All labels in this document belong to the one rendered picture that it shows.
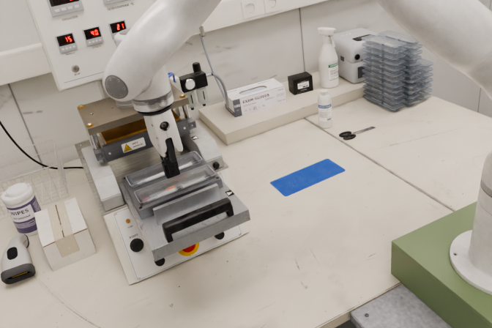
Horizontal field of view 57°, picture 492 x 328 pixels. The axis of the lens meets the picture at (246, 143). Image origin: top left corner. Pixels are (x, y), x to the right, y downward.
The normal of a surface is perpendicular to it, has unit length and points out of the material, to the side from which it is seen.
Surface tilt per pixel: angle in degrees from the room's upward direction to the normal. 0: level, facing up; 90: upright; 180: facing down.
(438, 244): 2
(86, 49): 90
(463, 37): 93
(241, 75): 90
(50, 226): 2
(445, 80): 90
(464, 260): 2
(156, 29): 59
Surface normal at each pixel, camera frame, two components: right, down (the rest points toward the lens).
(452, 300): -0.89, 0.32
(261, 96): 0.36, 0.35
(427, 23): -0.42, 0.65
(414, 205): -0.14, -0.87
